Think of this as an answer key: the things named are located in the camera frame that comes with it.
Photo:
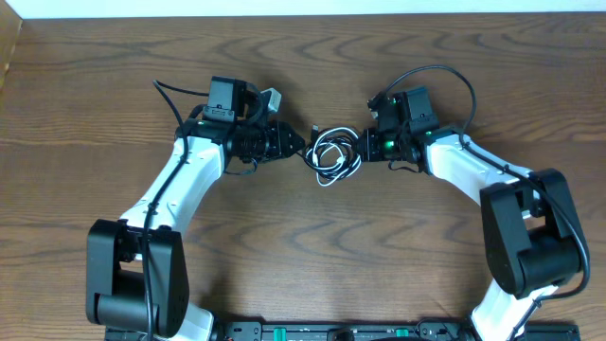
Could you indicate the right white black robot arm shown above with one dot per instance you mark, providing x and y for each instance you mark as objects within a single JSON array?
[{"x": 534, "y": 245}]

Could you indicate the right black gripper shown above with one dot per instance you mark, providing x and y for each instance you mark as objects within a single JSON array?
[{"x": 370, "y": 152}]

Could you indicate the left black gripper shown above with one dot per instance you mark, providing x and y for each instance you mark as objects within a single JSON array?
[{"x": 281, "y": 142}]

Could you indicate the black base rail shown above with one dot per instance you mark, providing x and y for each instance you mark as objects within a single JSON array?
[{"x": 426, "y": 329}]

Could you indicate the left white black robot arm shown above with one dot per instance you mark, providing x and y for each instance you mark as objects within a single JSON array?
[{"x": 136, "y": 283}]

